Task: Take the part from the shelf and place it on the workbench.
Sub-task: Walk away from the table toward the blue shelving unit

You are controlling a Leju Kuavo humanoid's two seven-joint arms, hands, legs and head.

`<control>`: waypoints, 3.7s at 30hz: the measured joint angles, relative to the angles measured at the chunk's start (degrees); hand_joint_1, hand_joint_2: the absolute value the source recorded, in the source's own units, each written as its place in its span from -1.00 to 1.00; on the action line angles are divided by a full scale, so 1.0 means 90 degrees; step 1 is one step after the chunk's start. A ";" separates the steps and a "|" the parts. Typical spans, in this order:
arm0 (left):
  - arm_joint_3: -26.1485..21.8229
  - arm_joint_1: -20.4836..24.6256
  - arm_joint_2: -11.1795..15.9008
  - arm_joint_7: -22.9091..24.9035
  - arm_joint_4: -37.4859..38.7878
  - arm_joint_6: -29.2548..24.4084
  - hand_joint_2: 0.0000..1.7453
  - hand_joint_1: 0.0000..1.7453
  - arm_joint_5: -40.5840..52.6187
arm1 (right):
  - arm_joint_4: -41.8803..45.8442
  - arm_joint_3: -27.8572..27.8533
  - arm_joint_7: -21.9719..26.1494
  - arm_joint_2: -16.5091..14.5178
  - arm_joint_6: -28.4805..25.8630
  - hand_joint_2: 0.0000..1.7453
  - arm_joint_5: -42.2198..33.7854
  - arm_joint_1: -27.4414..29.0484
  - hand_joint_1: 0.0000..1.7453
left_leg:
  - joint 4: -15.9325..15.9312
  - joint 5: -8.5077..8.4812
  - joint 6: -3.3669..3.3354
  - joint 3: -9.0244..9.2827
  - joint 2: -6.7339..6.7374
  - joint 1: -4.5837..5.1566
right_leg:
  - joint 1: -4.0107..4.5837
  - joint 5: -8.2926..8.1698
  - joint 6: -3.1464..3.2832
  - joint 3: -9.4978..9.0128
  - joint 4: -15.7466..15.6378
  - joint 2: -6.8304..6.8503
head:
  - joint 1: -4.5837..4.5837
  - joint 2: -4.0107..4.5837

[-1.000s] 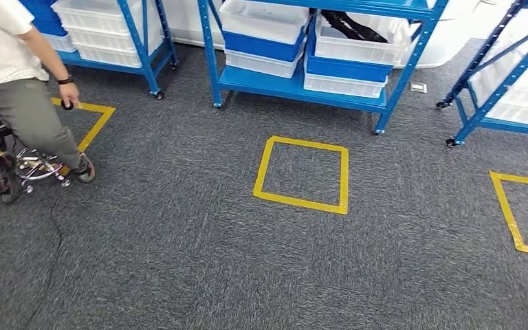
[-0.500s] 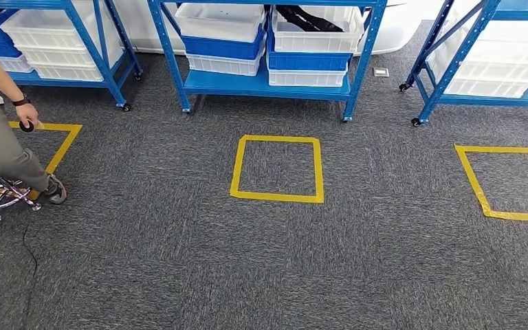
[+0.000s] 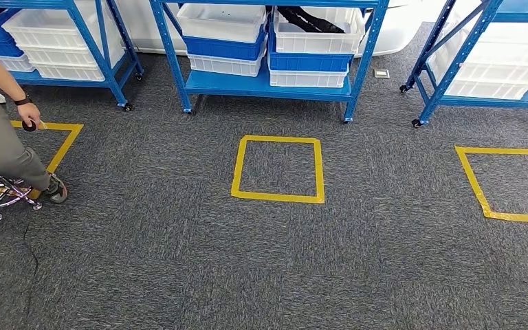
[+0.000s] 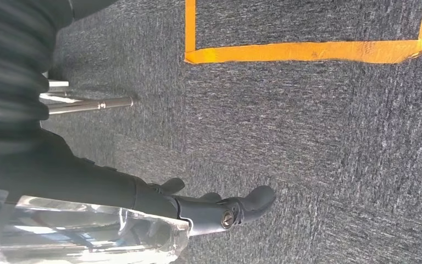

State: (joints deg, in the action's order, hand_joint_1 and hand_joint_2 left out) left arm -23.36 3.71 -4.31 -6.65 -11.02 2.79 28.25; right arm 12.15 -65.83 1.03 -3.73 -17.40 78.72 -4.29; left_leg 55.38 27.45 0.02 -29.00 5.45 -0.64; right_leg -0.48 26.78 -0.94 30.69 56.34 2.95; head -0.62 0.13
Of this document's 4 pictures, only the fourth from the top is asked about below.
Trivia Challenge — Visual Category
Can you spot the stainless steel workbench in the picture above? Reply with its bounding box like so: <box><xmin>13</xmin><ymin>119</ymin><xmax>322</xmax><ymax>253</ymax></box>
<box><xmin>39</xmin><ymin>79</ymin><xmax>134</xmax><ymax>116</ymax></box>

